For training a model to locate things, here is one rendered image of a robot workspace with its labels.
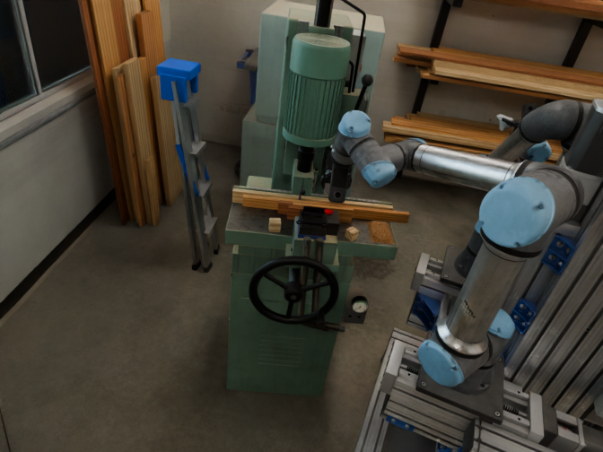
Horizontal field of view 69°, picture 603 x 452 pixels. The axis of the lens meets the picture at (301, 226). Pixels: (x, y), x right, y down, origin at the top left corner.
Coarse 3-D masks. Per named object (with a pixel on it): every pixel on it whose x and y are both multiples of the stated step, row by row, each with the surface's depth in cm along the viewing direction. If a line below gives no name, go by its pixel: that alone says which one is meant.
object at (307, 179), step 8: (296, 160) 159; (296, 168) 154; (312, 168) 156; (296, 176) 149; (304, 176) 150; (312, 176) 151; (296, 184) 151; (304, 184) 151; (312, 184) 151; (296, 192) 153
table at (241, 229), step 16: (240, 208) 159; (256, 208) 161; (240, 224) 151; (256, 224) 152; (288, 224) 155; (352, 224) 160; (240, 240) 150; (256, 240) 150; (272, 240) 150; (288, 240) 150; (368, 240) 153; (336, 256) 148; (368, 256) 154; (384, 256) 154; (336, 272) 146
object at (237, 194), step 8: (232, 192) 160; (240, 192) 160; (248, 192) 160; (256, 192) 160; (264, 192) 161; (232, 200) 162; (240, 200) 162; (304, 200) 162; (312, 200) 162; (320, 200) 162; (328, 200) 162; (376, 208) 164; (384, 208) 164; (392, 208) 164
